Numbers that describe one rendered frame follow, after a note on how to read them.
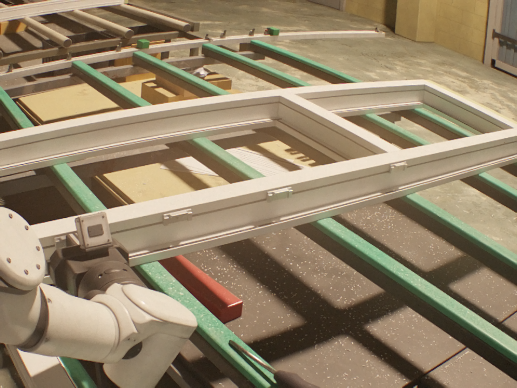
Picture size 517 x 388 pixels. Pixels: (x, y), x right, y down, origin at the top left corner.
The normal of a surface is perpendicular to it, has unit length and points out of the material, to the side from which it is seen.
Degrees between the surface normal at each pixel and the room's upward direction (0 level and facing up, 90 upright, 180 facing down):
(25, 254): 49
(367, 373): 0
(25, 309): 78
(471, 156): 90
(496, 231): 0
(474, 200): 0
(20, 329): 99
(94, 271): 29
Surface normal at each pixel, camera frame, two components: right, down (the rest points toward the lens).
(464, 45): -0.82, 0.19
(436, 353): 0.08, -0.90
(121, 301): 0.05, -0.78
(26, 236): 0.80, -0.52
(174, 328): 0.69, 0.47
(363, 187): 0.55, 0.40
